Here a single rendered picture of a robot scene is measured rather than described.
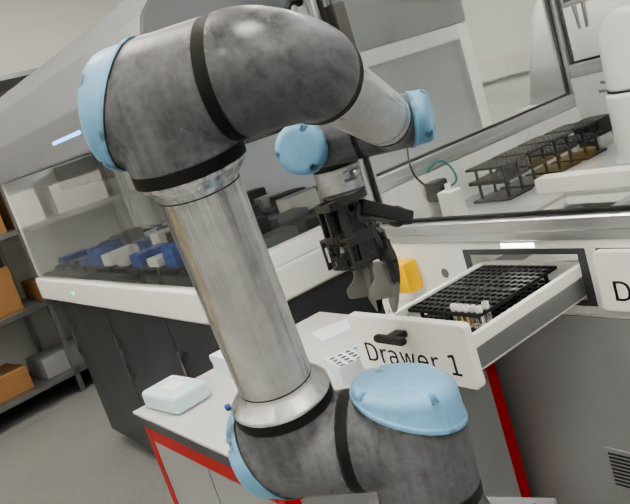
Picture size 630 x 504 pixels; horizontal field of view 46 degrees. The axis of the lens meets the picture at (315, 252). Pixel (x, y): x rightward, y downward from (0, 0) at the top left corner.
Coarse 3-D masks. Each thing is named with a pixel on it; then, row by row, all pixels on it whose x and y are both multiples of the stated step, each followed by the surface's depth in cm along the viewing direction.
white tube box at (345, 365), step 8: (344, 352) 156; (352, 352) 155; (328, 360) 155; (336, 360) 154; (344, 360) 153; (352, 360) 151; (360, 360) 150; (328, 368) 155; (336, 368) 149; (344, 368) 149; (352, 368) 149; (360, 368) 150; (336, 376) 152; (344, 376) 149; (352, 376) 149
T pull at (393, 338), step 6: (396, 330) 125; (402, 330) 124; (378, 336) 125; (384, 336) 124; (390, 336) 123; (396, 336) 122; (402, 336) 123; (378, 342) 125; (384, 342) 124; (390, 342) 122; (396, 342) 121; (402, 342) 120
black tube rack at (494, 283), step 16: (480, 272) 145; (496, 272) 142; (512, 272) 139; (528, 272) 136; (544, 272) 134; (448, 288) 143; (464, 288) 139; (480, 288) 136; (496, 288) 133; (512, 288) 130; (528, 288) 137; (416, 304) 138; (432, 304) 137; (448, 304) 133; (480, 304) 128; (496, 304) 126; (512, 304) 131
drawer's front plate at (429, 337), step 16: (352, 320) 135; (368, 320) 131; (384, 320) 128; (400, 320) 124; (416, 320) 122; (432, 320) 119; (448, 320) 117; (368, 336) 133; (416, 336) 122; (432, 336) 119; (448, 336) 116; (464, 336) 113; (384, 352) 131; (416, 352) 124; (432, 352) 121; (448, 352) 117; (464, 352) 114; (368, 368) 137; (448, 368) 119; (464, 368) 116; (480, 368) 115; (464, 384) 117; (480, 384) 115
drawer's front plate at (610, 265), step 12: (600, 252) 126; (612, 252) 124; (624, 252) 123; (600, 264) 127; (612, 264) 125; (624, 264) 123; (600, 276) 128; (612, 276) 126; (624, 276) 124; (600, 288) 129; (612, 288) 127; (624, 288) 125; (612, 300) 128
